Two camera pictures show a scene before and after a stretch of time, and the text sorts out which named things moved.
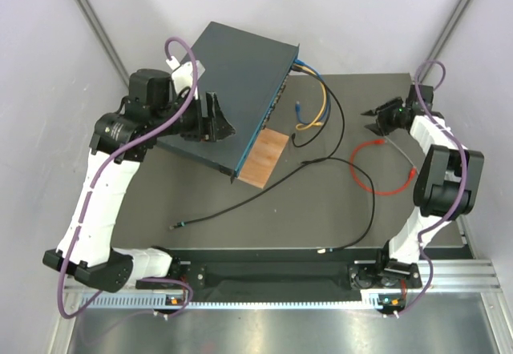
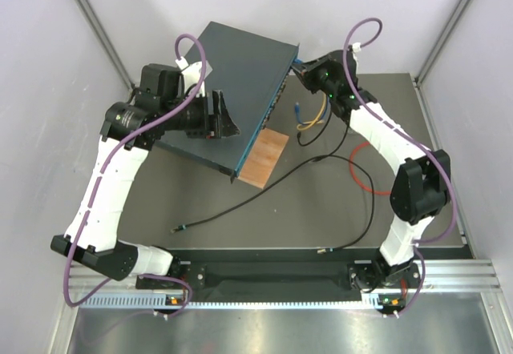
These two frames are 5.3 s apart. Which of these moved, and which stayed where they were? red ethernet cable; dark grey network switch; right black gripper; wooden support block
Moved: right black gripper
Stayed: dark grey network switch; wooden support block; red ethernet cable
